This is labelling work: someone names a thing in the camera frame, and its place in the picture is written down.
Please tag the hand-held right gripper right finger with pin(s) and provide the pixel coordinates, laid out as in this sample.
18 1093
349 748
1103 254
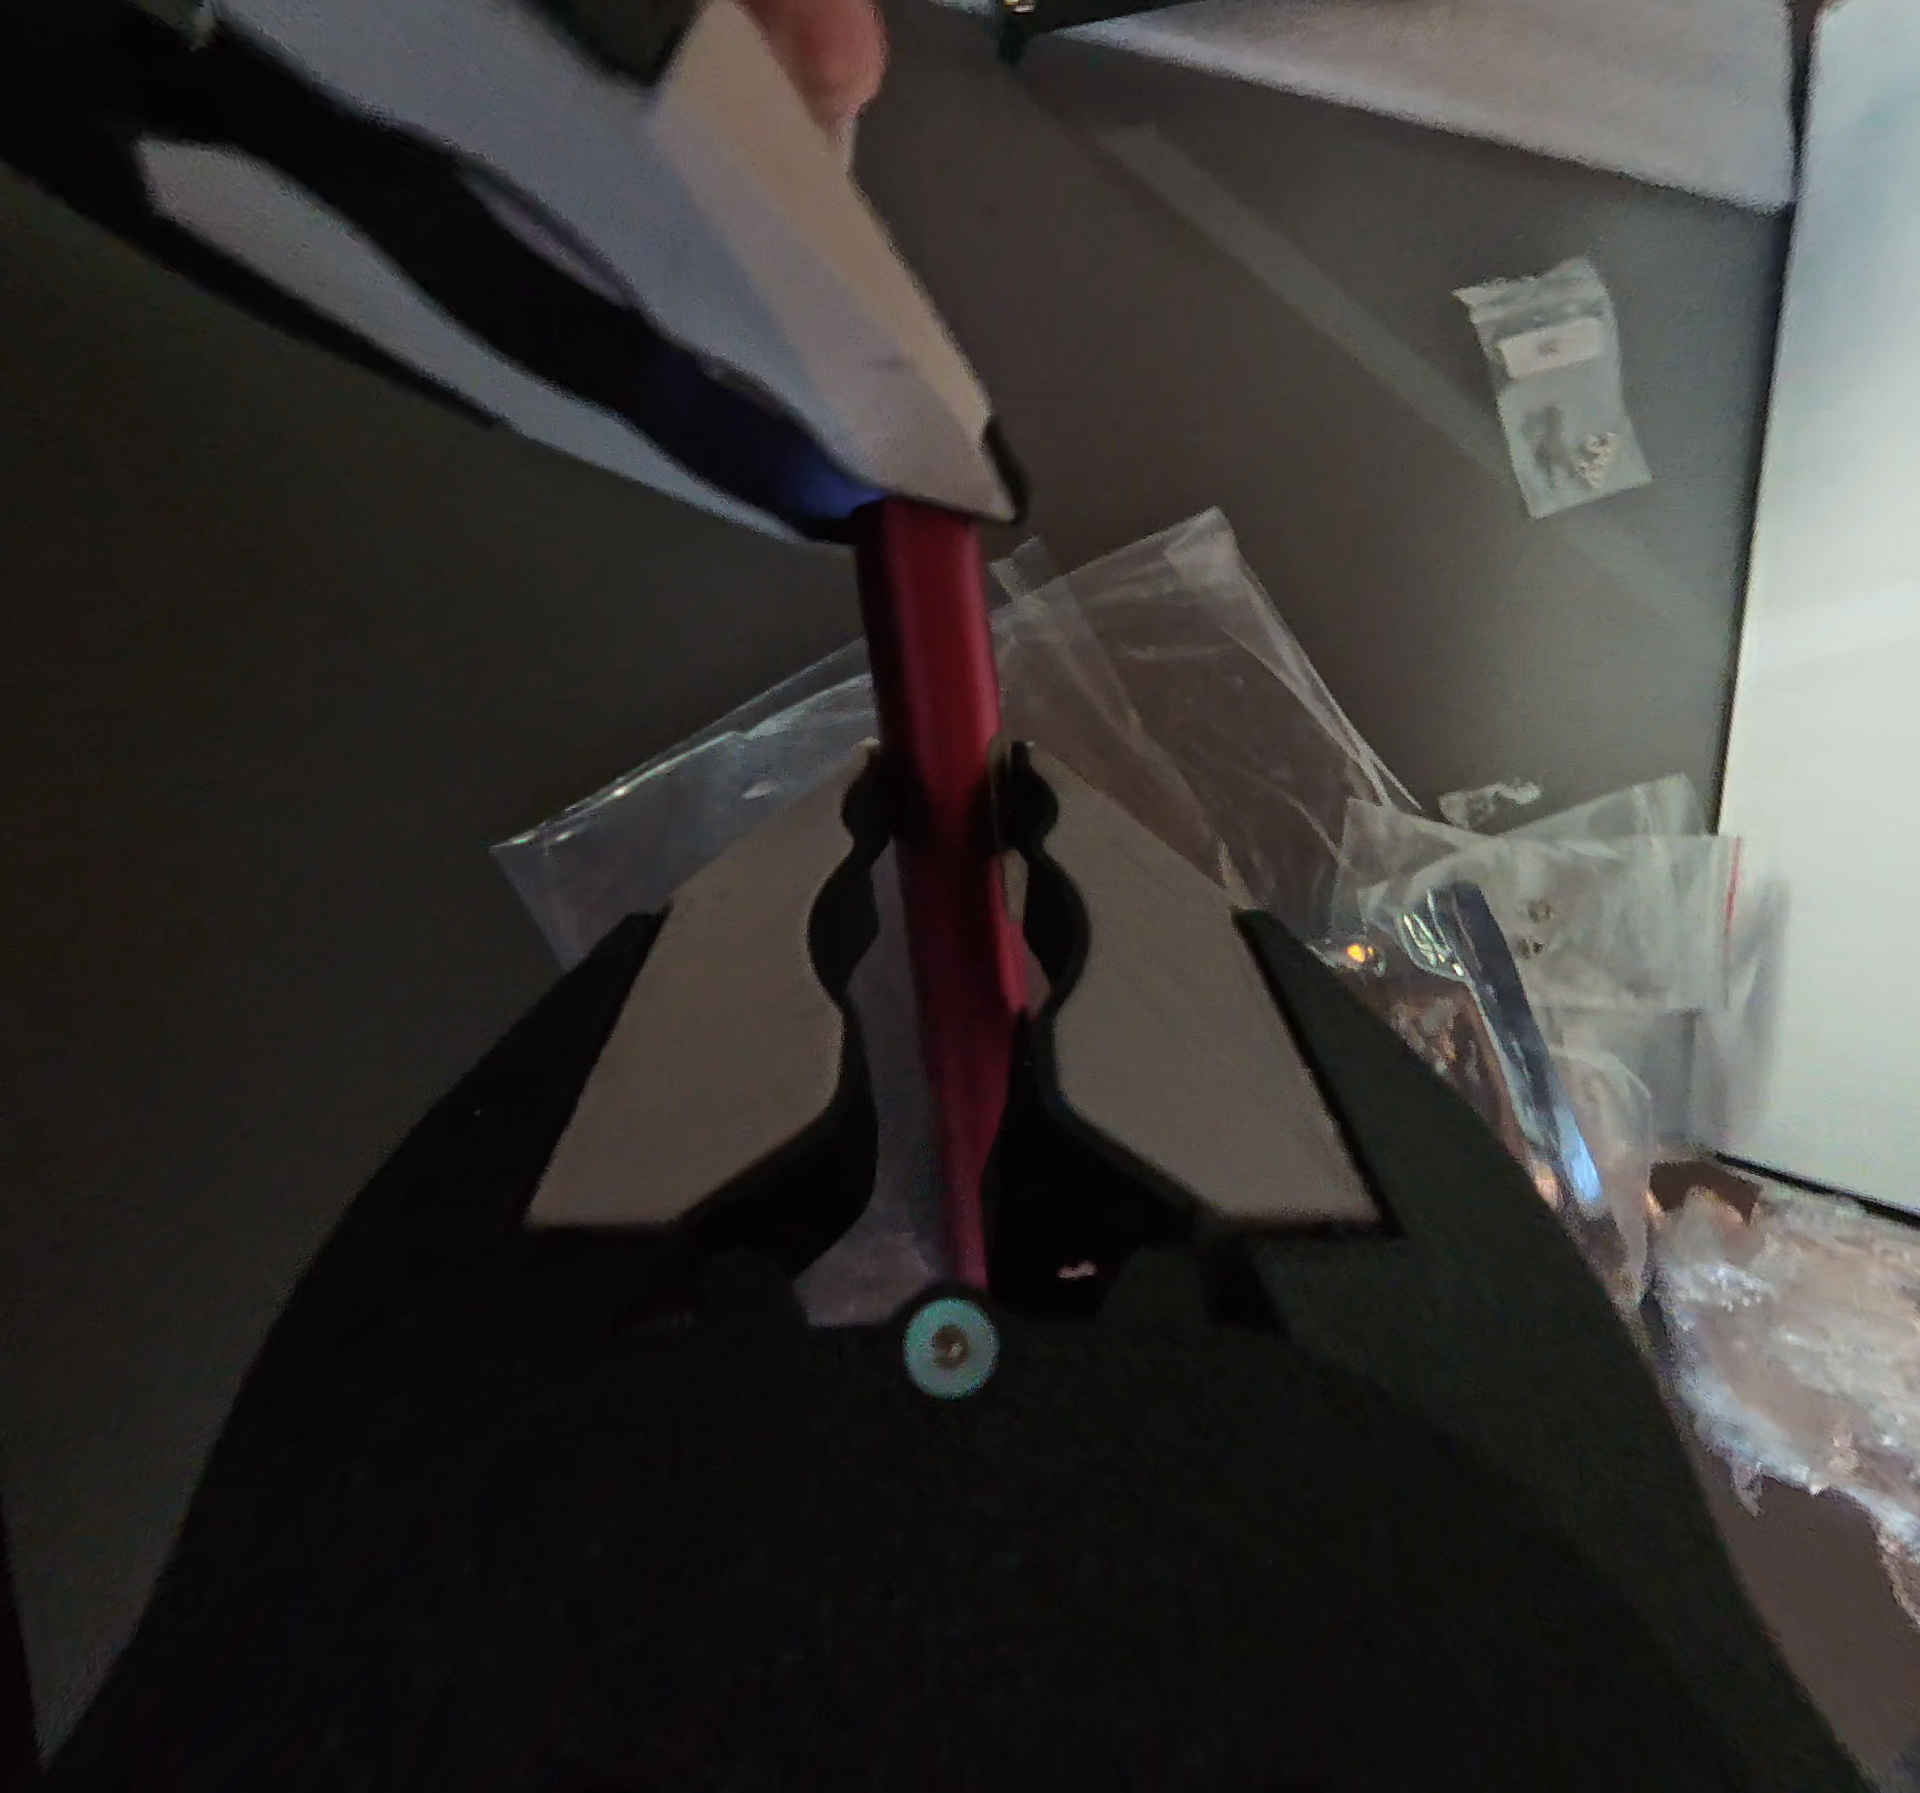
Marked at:
1201 1060

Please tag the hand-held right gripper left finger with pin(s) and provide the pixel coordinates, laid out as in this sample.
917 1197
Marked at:
721 1043

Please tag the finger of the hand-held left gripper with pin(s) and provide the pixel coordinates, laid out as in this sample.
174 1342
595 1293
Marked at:
841 308
631 413

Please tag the red screwdriver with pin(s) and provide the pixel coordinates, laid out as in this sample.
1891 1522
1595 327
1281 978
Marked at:
938 653

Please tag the large clear plastic bag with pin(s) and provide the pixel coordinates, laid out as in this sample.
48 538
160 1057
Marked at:
1184 683

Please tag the clear zip bag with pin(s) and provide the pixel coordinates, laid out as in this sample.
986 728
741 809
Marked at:
1634 894

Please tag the crumpled bubble wrap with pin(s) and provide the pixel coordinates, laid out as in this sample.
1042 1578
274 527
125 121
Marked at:
1800 1344

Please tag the small clear screw bag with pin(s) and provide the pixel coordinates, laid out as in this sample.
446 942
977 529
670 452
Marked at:
1552 382

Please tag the white box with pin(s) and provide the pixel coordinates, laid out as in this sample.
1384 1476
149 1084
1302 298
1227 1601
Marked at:
1831 623

